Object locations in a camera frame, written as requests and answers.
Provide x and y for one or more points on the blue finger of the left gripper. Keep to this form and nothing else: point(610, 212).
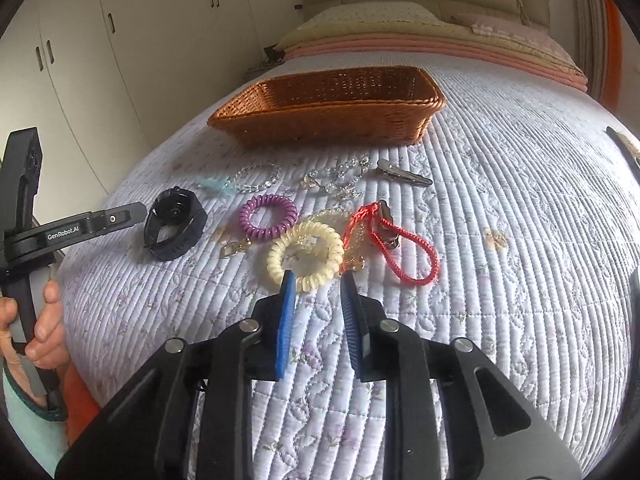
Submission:
point(119, 218)

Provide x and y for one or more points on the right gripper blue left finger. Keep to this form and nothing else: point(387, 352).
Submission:
point(275, 315)

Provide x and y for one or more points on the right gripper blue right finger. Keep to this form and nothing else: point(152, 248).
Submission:
point(362, 316)

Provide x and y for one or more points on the black smart watch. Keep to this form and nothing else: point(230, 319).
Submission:
point(174, 225)

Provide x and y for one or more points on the light blue plastic hair clip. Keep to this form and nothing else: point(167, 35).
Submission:
point(216, 186)

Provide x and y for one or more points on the silver metal hair clip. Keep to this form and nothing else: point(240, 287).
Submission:
point(395, 172)

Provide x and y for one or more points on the person's left hand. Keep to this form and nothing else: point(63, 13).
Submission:
point(48, 349)

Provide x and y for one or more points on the gold heart charm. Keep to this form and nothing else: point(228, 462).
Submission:
point(230, 245)

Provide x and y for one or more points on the white wardrobe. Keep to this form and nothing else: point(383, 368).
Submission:
point(106, 81)

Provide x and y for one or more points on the white quilted bedspread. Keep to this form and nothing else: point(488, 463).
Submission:
point(533, 212)

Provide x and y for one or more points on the teal sleeve cuff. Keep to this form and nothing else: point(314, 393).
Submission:
point(43, 432)

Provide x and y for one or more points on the brown wicker basket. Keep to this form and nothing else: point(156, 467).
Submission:
point(374, 105)

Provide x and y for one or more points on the small bedside table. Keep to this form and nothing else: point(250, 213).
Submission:
point(273, 58)

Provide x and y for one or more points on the white dotted pillow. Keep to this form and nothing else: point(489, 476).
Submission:
point(396, 17)

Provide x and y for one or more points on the pink pillow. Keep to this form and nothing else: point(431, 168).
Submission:
point(501, 31)

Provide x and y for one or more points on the striped orange curtain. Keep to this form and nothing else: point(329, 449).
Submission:
point(600, 49)

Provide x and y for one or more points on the dark clip with red cord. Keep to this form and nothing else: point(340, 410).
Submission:
point(384, 225)

